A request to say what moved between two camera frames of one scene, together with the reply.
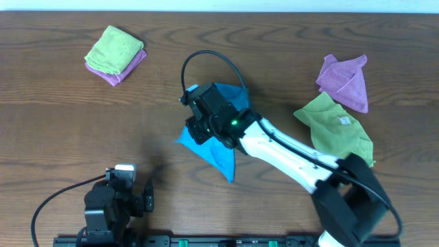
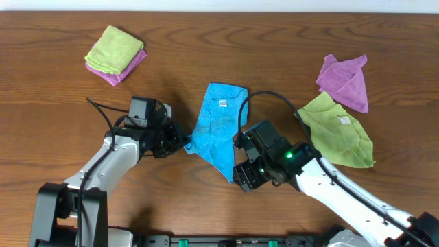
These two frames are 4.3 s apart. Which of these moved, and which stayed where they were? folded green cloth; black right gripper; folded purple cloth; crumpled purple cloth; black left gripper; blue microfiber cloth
Moved: black right gripper; black left gripper
Stayed: crumpled purple cloth; blue microfiber cloth; folded green cloth; folded purple cloth
